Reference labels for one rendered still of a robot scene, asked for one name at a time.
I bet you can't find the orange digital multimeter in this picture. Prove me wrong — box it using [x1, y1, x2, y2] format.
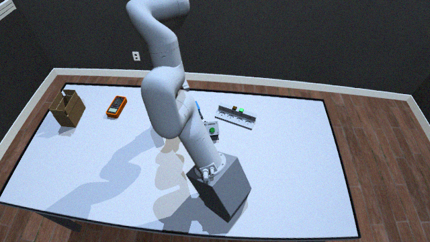
[106, 95, 127, 118]

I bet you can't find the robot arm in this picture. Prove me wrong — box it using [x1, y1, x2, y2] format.
[126, 0, 226, 181]

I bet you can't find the brown cardboard box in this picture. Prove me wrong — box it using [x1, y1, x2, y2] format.
[49, 89, 86, 128]

